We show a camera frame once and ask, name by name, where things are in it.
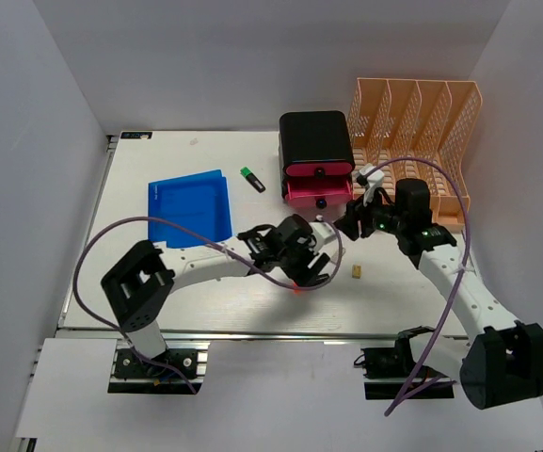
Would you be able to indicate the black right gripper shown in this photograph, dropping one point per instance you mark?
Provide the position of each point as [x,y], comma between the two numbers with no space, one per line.
[357,211]

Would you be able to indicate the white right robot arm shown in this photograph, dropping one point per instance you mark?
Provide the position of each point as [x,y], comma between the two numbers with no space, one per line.
[502,360]

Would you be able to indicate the black label sticker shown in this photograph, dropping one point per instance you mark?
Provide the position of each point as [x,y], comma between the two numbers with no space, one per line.
[136,135]

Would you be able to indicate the peach plastic file organizer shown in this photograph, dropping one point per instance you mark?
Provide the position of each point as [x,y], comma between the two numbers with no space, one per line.
[428,119]

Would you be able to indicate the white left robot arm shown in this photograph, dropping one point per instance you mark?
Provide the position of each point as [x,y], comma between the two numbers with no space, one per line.
[138,285]

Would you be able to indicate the black pink drawer organizer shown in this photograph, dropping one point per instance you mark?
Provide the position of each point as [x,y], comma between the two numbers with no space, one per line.
[315,159]

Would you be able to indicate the blue plastic document case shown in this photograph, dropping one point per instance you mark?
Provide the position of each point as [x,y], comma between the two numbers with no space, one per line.
[198,202]

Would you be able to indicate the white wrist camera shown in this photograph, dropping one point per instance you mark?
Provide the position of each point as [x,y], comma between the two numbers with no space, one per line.
[322,232]
[369,178]

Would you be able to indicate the small yellow eraser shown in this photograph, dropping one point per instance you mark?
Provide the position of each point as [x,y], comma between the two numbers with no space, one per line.
[356,272]

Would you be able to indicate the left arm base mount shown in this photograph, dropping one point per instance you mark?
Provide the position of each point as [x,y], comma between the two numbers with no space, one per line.
[183,375]

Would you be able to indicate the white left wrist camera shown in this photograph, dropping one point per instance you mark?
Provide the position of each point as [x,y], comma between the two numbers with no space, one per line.
[322,232]

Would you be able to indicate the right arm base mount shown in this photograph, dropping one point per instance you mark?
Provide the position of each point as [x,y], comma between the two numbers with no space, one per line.
[403,372]

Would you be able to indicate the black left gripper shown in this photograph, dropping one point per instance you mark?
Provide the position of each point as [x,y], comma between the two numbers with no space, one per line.
[303,275]

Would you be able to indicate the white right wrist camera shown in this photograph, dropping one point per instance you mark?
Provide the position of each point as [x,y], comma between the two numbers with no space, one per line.
[369,178]

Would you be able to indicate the green cap black highlighter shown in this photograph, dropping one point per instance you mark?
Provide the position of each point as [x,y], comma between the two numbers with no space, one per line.
[252,179]

